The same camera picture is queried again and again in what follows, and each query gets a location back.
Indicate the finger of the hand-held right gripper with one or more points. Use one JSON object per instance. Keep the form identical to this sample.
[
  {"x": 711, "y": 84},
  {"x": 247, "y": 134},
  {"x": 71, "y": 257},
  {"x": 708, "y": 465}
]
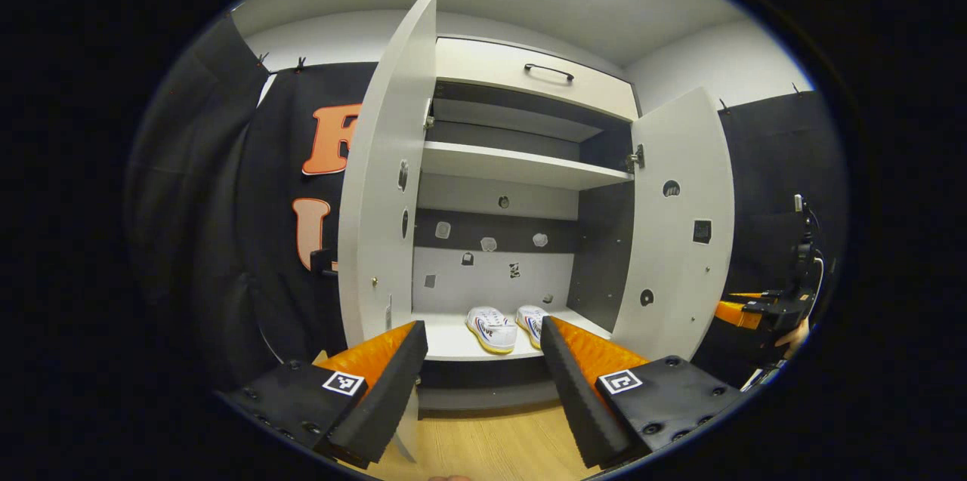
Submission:
[
  {"x": 748, "y": 295},
  {"x": 736, "y": 314}
]

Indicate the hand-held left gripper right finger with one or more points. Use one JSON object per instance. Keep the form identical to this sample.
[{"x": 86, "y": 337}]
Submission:
[{"x": 578, "y": 398}]

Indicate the white cabinet door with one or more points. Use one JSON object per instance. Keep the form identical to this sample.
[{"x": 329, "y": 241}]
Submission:
[
  {"x": 378, "y": 201},
  {"x": 680, "y": 269}
]

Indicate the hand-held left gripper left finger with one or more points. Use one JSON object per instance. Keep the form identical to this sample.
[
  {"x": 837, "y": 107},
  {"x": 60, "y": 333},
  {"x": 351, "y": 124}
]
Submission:
[{"x": 385, "y": 398}]

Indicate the black backdrop cloth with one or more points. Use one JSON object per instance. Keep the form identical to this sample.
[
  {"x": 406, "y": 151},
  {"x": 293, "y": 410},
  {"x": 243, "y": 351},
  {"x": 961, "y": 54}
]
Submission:
[
  {"x": 770, "y": 164},
  {"x": 227, "y": 201}
]

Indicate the white cabinet shelf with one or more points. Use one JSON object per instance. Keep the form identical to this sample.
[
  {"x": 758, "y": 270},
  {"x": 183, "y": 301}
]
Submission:
[{"x": 514, "y": 164}]

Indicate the white canvas shoe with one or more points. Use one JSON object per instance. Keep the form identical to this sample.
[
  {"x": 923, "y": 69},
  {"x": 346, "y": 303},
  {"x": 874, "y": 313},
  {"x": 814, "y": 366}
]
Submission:
[
  {"x": 532, "y": 324},
  {"x": 491, "y": 328}
]

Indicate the metal door hinge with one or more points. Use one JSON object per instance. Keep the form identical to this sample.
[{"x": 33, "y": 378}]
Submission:
[
  {"x": 428, "y": 118},
  {"x": 636, "y": 158}
]

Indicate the white cabinet drawer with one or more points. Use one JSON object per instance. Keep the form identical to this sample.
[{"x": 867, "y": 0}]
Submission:
[{"x": 483, "y": 67}]

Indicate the white shoe cabinet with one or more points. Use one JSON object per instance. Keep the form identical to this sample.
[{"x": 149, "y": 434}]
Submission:
[{"x": 491, "y": 285}]

